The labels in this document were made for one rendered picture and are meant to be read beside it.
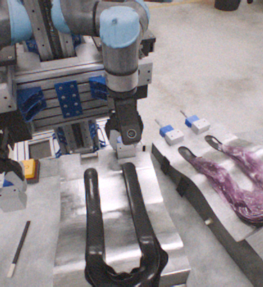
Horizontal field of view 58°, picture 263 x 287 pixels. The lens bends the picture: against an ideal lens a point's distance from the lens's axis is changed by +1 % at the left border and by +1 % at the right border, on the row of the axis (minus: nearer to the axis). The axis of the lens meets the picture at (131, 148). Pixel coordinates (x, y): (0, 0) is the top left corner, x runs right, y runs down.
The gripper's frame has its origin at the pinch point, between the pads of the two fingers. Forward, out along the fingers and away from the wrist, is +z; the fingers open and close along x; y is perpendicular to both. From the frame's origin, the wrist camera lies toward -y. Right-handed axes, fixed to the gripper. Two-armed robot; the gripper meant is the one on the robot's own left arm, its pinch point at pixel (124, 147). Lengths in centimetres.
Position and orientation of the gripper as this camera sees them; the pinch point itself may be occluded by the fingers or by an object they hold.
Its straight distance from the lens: 69.5
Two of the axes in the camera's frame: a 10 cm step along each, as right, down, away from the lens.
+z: 0.0, 6.5, 7.6
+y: -1.9, -7.4, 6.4
